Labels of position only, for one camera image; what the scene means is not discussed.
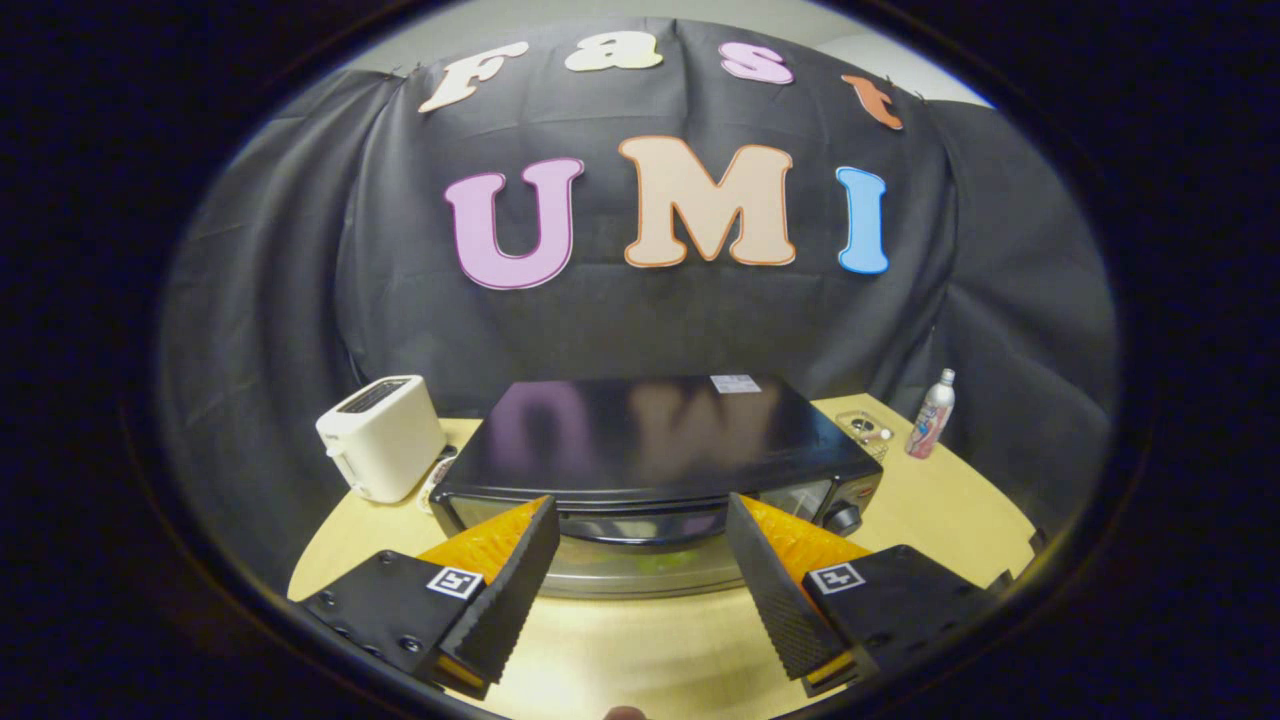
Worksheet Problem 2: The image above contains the clear glass jar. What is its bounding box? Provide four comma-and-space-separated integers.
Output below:
837, 409, 894, 462

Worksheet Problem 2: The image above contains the black notched object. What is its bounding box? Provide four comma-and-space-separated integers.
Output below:
985, 527, 1049, 593

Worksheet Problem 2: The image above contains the black backdrop cloth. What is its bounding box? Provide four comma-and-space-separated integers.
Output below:
158, 18, 1119, 561

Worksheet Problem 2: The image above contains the black toaster oven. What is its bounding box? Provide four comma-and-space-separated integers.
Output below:
430, 375, 886, 601

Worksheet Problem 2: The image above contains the white power strip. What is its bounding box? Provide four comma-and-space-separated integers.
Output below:
418, 446, 460, 515

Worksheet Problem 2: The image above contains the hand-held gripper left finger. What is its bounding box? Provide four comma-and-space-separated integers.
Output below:
298, 494, 562, 701

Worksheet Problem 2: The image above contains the white pop-up toaster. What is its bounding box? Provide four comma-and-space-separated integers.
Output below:
316, 375, 448, 504

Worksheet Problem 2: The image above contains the pink and white bottle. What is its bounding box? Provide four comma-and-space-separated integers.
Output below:
905, 368, 957, 460

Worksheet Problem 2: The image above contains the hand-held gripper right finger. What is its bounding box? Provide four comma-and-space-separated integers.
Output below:
724, 491, 1001, 699

